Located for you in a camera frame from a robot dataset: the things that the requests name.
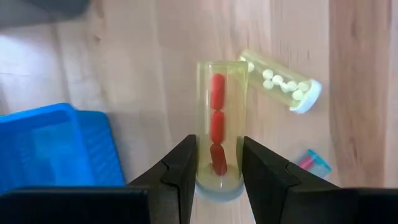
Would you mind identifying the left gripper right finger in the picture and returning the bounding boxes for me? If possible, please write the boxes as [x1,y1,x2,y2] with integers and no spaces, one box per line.
[243,136,341,224]

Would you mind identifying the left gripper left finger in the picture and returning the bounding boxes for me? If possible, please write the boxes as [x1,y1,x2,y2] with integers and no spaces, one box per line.
[127,134,198,224]

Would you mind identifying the small vial with pink pills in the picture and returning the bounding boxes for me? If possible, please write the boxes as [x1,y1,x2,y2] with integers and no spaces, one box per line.
[295,149,333,179]

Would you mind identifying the pill bottle with red capsules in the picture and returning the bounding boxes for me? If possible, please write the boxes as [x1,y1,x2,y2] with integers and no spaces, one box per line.
[195,60,249,203]

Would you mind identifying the pill bottle with white tablets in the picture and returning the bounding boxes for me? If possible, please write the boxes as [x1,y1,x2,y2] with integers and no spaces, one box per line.
[237,49,323,114]

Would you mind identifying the small blue slotted basket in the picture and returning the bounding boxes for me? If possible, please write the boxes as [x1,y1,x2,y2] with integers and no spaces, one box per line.
[0,103,126,195]

